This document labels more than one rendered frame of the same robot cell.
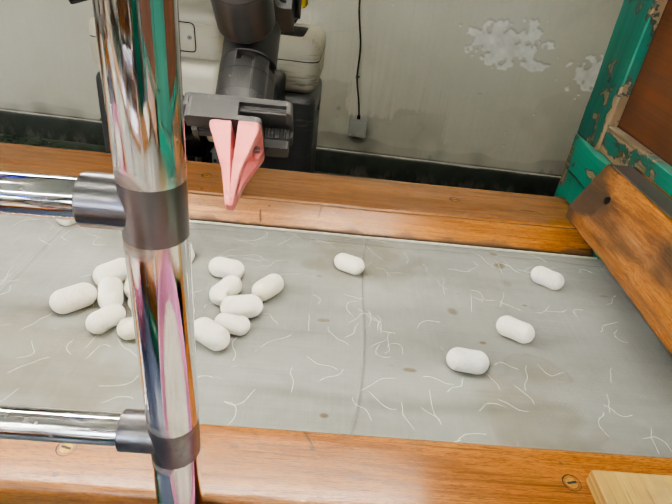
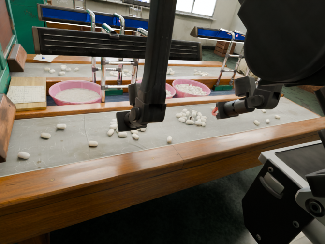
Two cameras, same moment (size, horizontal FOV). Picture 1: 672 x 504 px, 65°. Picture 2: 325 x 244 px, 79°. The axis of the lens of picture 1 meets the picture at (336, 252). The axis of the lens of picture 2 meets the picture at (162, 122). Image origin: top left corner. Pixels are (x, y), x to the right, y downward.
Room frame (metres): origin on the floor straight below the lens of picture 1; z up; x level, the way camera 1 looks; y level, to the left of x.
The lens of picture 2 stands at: (1.05, -0.07, 1.25)
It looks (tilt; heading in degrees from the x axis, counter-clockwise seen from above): 32 degrees down; 151
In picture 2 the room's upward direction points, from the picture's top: 12 degrees clockwise
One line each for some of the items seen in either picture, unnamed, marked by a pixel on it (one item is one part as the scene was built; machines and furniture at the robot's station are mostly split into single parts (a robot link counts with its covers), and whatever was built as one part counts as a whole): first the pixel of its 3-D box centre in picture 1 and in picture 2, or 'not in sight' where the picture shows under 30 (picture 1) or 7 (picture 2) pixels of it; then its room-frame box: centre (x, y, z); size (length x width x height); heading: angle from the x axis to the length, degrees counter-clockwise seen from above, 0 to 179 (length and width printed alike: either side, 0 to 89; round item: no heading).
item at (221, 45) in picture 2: not in sight; (225, 44); (-4.08, 4.42, 0.32); 0.42 x 0.42 x 0.64; 0
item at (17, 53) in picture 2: not in sight; (18, 56); (-0.28, -0.33, 0.83); 0.30 x 0.06 x 0.07; 3
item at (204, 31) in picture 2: not in sight; (225, 35); (-0.30, 1.08, 1.08); 0.62 x 0.08 x 0.07; 93
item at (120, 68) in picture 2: not in sight; (104, 54); (-0.16, 0.12, 0.90); 0.20 x 0.19 x 0.45; 93
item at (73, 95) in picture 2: not in sight; (78, 100); (0.05, -0.04, 0.71); 0.22 x 0.22 x 0.06
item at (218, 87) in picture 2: not in sight; (224, 60); (-0.22, 1.09, 0.90); 0.20 x 0.19 x 0.45; 93
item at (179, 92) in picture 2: not in sight; (189, 92); (0.00, 0.68, 0.72); 0.27 x 0.27 x 0.10
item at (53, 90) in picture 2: not in sight; (78, 98); (0.05, -0.04, 0.72); 0.27 x 0.27 x 0.10
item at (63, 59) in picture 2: not in sight; (144, 70); (-0.54, 0.53, 0.67); 1.81 x 0.12 x 0.19; 93
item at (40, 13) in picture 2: not in sight; (100, 19); (-0.24, 0.11, 1.08); 0.62 x 0.08 x 0.07; 93
